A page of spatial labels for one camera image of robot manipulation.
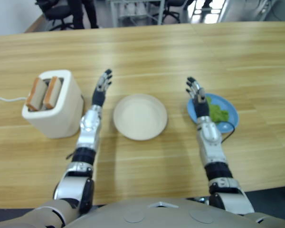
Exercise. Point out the cream plate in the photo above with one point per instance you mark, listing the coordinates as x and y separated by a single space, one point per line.
140 116

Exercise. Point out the person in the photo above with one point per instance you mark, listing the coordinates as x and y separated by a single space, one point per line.
84 13

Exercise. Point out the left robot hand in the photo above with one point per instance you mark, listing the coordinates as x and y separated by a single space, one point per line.
100 93

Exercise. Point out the green lettuce leaf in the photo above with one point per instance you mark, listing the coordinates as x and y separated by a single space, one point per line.
217 111

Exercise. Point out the bread slice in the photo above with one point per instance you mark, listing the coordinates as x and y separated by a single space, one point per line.
52 92
36 93

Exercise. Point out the grey metal rack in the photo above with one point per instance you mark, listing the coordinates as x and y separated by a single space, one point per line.
137 12

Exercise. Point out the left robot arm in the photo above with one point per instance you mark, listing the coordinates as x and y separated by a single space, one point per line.
88 133

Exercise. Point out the black office chair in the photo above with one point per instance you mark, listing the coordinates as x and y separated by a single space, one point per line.
172 9
54 14

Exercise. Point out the cream toaster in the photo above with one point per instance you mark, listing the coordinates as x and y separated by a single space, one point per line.
61 111

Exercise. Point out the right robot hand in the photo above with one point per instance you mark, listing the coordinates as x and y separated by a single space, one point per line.
200 104

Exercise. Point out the blue plate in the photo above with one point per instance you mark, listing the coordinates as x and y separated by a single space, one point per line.
228 114

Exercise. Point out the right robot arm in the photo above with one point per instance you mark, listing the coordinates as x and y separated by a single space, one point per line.
213 147

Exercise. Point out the robot body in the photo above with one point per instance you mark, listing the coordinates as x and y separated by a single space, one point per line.
161 213

